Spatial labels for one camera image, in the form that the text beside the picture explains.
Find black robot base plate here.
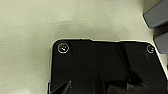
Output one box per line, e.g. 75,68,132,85
49,39,168,94

